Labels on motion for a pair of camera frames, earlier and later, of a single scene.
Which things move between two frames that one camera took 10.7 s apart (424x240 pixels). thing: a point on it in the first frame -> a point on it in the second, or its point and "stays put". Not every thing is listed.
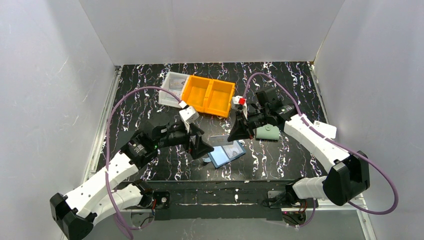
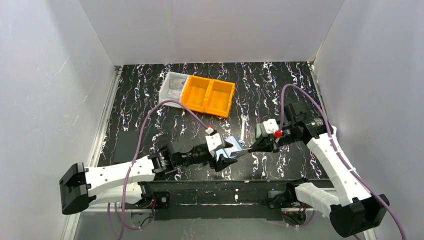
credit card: [176, 84] stays put
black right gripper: [244, 122] -> [265, 143]
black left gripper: [193, 139] -> [216, 158]
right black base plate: [283, 199] stays put
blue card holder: [222, 154] stays put
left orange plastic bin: [195, 91] stays put
